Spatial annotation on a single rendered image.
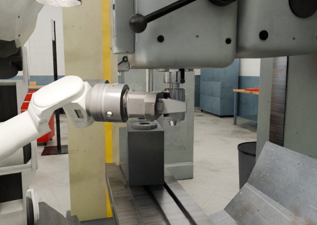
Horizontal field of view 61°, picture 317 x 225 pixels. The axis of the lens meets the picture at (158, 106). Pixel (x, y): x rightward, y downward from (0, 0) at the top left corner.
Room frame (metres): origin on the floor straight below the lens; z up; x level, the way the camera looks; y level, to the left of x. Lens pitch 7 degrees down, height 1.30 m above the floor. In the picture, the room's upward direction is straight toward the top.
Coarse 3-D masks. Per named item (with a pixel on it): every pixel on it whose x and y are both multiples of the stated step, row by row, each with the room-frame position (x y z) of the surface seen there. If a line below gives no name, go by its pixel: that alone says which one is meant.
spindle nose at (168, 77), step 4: (164, 72) 0.58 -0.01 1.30; (168, 72) 0.57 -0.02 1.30; (172, 72) 0.57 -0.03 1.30; (176, 72) 0.57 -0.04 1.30; (180, 72) 0.57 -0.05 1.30; (184, 72) 0.58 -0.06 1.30; (164, 76) 0.58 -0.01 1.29; (168, 76) 0.57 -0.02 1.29; (172, 76) 0.57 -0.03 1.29; (176, 76) 0.57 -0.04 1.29; (180, 76) 0.57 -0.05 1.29; (164, 80) 0.58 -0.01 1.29; (168, 80) 0.57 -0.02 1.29; (172, 80) 0.57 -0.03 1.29; (176, 80) 0.57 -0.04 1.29
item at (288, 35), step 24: (240, 0) 0.53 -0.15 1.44; (264, 0) 0.51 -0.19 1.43; (288, 0) 0.52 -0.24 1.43; (312, 0) 0.53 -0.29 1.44; (240, 24) 0.53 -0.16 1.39; (264, 24) 0.51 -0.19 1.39; (288, 24) 0.52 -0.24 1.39; (312, 24) 0.54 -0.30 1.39; (240, 48) 0.53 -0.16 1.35; (264, 48) 0.52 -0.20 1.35; (288, 48) 0.53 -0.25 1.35; (312, 48) 0.54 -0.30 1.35
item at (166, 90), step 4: (164, 88) 0.58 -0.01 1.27; (168, 88) 0.57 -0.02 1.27; (172, 88) 0.57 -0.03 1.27; (176, 88) 0.57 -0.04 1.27; (180, 88) 0.57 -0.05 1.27; (184, 88) 0.59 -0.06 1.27; (164, 92) 0.58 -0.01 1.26; (168, 92) 0.57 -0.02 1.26; (172, 92) 0.57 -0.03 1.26; (176, 92) 0.57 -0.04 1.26; (180, 92) 0.57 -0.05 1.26; (184, 92) 0.58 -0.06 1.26
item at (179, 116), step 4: (164, 96) 0.58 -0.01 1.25; (168, 96) 0.57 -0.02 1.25; (172, 96) 0.57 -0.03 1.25; (176, 96) 0.57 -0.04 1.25; (180, 96) 0.57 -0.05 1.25; (184, 96) 0.58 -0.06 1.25; (180, 100) 0.57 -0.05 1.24; (184, 100) 0.58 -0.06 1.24; (184, 112) 0.58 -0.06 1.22; (164, 116) 0.58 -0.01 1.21; (168, 116) 0.57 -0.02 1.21; (172, 116) 0.57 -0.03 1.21; (176, 116) 0.57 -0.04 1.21; (180, 116) 0.57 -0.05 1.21; (184, 116) 0.58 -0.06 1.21; (168, 120) 0.57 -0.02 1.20; (172, 120) 0.57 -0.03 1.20; (176, 120) 0.57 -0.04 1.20; (180, 120) 0.57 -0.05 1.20
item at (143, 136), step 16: (128, 128) 0.90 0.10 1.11; (144, 128) 0.88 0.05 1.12; (160, 128) 0.90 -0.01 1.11; (128, 144) 0.86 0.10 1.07; (144, 144) 0.86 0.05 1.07; (160, 144) 0.87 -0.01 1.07; (128, 160) 0.86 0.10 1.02; (144, 160) 0.86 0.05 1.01; (160, 160) 0.87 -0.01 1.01; (128, 176) 0.86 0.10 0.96; (144, 176) 0.86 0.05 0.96; (160, 176) 0.87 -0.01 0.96
